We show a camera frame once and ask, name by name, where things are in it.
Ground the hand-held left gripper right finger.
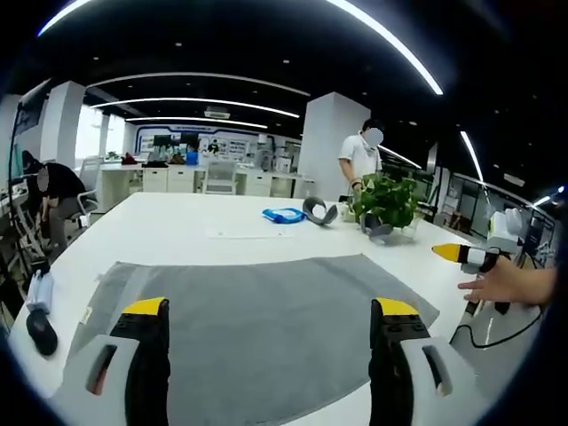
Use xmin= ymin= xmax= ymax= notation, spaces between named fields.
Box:
xmin=367 ymin=296 xmax=485 ymax=426

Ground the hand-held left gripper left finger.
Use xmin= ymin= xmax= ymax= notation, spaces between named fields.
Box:
xmin=51 ymin=296 xmax=172 ymax=426

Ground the grey towel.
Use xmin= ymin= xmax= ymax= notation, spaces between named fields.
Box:
xmin=70 ymin=251 xmax=441 ymax=426

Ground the person's right hand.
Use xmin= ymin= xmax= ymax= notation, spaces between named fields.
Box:
xmin=456 ymin=256 xmax=520 ymax=305

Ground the grey curved device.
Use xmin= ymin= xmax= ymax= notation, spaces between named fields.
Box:
xmin=359 ymin=213 xmax=394 ymax=245

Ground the green potted plant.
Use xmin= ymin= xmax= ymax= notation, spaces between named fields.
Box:
xmin=350 ymin=172 xmax=428 ymax=243

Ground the black computer mouse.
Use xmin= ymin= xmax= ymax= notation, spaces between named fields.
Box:
xmin=25 ymin=312 xmax=59 ymax=357

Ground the light blue packet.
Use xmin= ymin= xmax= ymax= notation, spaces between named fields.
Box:
xmin=26 ymin=268 xmax=55 ymax=315

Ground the white table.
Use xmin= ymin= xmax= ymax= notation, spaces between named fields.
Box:
xmin=7 ymin=191 xmax=545 ymax=426

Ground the white office chair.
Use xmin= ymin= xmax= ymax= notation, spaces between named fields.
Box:
xmin=66 ymin=155 xmax=104 ymax=228

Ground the white pillar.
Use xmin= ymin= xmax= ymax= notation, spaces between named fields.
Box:
xmin=38 ymin=80 xmax=87 ymax=170
xmin=296 ymin=91 xmax=372 ymax=189

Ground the blue wet wipes packet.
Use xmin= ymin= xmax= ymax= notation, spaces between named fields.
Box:
xmin=261 ymin=206 xmax=307 ymax=225

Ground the white desk row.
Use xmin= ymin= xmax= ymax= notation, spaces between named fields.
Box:
xmin=98 ymin=160 xmax=317 ymax=199

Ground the white mesh chair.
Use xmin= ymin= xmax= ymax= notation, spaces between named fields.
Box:
xmin=202 ymin=160 xmax=239 ymax=195

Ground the black cable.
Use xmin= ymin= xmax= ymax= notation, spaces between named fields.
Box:
xmin=448 ymin=302 xmax=546 ymax=350

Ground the grey strap roll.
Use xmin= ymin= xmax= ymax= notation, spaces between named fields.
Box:
xmin=302 ymin=196 xmax=340 ymax=228

